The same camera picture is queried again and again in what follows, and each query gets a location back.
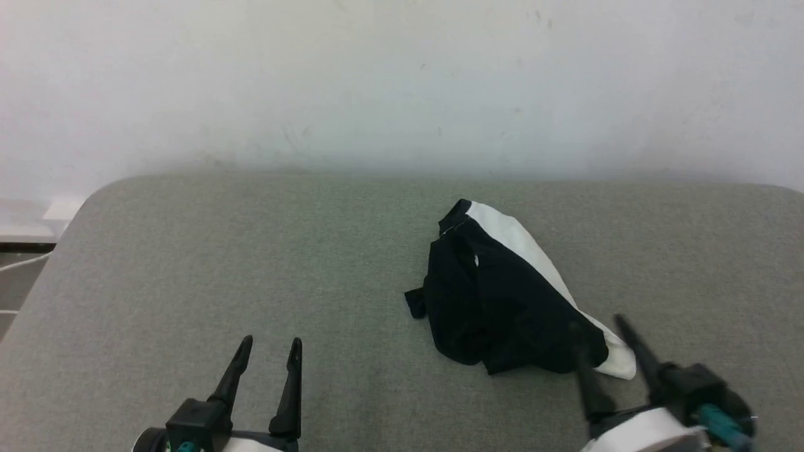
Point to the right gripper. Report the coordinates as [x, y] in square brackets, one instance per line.
[647, 433]

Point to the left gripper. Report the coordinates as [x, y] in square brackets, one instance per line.
[264, 443]

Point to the black and white garment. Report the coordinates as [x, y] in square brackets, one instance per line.
[496, 295]

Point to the grey-green fabric sofa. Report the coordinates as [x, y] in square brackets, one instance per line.
[251, 263]

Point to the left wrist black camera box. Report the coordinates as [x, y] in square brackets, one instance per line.
[196, 424]

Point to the teal connector of left camera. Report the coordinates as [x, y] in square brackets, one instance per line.
[186, 447]

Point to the teal connector of camera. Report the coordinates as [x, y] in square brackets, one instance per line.
[186, 447]
[722, 427]

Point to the teal connector of right camera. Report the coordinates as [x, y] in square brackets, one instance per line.
[722, 427]

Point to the white wall socket box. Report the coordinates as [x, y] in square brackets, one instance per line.
[63, 208]

